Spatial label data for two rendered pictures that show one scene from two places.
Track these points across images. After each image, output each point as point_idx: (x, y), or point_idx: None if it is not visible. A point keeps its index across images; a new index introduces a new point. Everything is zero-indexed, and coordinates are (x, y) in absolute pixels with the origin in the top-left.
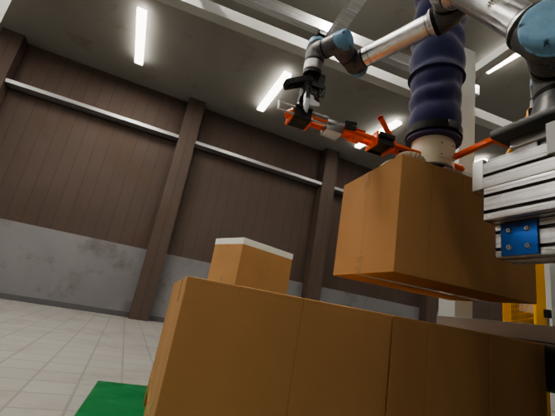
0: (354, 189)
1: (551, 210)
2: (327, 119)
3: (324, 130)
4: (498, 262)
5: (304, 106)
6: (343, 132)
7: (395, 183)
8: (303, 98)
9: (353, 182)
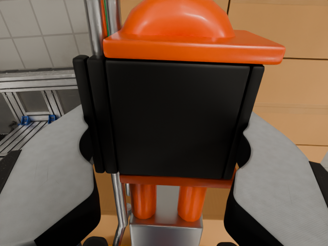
0: (211, 199)
1: None
2: (133, 220)
3: (157, 186)
4: None
5: (75, 108)
6: None
7: (97, 176)
8: (87, 176)
9: (221, 215)
